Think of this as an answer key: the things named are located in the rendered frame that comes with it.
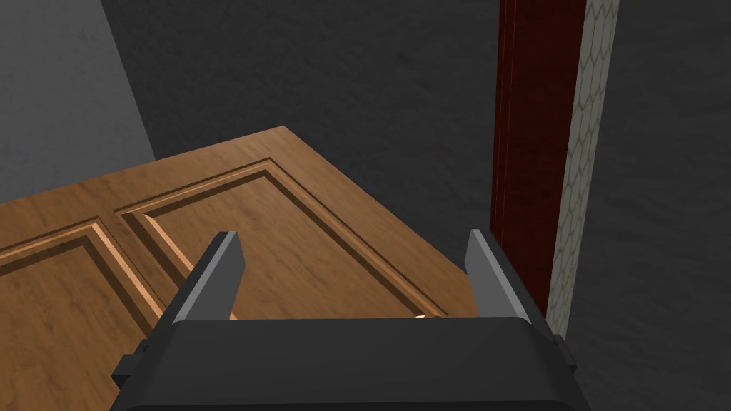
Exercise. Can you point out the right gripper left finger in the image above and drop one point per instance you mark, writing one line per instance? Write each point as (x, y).
(212, 281)

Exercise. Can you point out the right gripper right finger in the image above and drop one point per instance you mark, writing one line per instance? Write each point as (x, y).
(492, 281)

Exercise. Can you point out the brown panelled wooden door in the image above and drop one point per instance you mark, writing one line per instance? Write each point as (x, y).
(297, 228)

